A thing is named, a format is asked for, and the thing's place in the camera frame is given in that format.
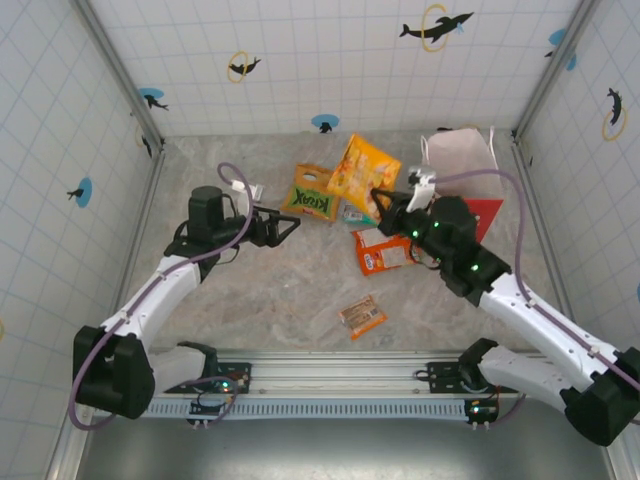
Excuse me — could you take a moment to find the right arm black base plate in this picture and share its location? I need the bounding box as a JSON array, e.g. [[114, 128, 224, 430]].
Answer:
[[425, 360, 501, 395]]

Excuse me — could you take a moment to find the left black connector board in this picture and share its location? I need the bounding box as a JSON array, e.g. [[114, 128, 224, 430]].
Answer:
[[188, 398, 236, 431]]

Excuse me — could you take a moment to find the blue circle dolphin sticker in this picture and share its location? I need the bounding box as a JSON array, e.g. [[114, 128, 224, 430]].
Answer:
[[543, 28, 579, 72], [310, 113, 340, 135], [66, 177, 94, 209], [138, 87, 170, 112]]

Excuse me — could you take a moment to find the large dolphin ring sticker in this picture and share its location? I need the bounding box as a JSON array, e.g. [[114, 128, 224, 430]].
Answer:
[[398, 3, 475, 54]]

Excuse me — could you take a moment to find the black connector board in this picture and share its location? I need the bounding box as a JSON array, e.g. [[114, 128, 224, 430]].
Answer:
[[188, 398, 236, 431], [463, 397, 501, 431]]

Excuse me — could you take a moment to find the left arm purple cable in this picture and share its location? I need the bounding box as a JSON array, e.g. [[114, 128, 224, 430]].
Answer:
[[67, 162, 254, 431]]

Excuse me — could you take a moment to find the aluminium side rail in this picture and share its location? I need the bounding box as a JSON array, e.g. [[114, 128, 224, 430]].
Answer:
[[102, 149, 167, 356], [510, 137, 576, 329]]

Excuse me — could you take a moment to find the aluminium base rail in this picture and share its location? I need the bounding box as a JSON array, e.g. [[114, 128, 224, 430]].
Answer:
[[74, 349, 621, 400]]

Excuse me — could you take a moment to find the orange white snack bag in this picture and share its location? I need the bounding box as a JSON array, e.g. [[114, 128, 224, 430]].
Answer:
[[349, 225, 426, 277]]

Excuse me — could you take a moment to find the white slotted cable duct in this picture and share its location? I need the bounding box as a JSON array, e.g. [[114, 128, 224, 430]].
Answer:
[[92, 398, 474, 420]]

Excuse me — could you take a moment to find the small dolphin ring sticker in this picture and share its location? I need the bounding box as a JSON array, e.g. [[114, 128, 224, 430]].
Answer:
[[227, 49, 263, 84], [601, 87, 629, 142], [133, 123, 154, 159]]

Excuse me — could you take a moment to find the small orange brown snack bar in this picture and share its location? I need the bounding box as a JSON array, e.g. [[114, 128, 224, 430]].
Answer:
[[338, 294, 389, 342]]

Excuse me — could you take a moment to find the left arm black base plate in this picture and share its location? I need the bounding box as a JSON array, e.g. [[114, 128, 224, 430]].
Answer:
[[163, 360, 254, 395]]

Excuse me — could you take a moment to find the teal snack pack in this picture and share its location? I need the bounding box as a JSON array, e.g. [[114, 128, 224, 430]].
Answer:
[[341, 202, 381, 226]]

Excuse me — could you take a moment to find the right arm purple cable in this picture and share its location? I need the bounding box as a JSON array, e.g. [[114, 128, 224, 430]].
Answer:
[[432, 168, 640, 430]]

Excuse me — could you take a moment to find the orange green Kirax snack bag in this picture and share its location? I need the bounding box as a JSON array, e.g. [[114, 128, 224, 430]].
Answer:
[[278, 163, 342, 224]]

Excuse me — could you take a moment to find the grey metal panel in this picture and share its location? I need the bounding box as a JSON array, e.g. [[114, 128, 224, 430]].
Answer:
[[84, 417, 616, 480]]

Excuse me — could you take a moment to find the yellow chips bag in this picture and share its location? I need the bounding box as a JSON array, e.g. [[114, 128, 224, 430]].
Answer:
[[326, 132, 404, 221]]

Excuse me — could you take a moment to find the red white paper bag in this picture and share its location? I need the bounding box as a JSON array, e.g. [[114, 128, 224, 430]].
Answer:
[[419, 125, 505, 241]]

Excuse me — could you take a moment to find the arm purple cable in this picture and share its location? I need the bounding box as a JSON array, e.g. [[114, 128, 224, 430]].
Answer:
[[432, 168, 640, 430], [67, 162, 254, 431]]

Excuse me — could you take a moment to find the aluminium corner post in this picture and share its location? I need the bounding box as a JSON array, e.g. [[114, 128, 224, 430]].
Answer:
[[69, 0, 167, 151], [510, 0, 602, 141]]

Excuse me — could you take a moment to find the right black connector board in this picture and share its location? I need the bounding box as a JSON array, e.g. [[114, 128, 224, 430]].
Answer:
[[463, 397, 501, 431]]

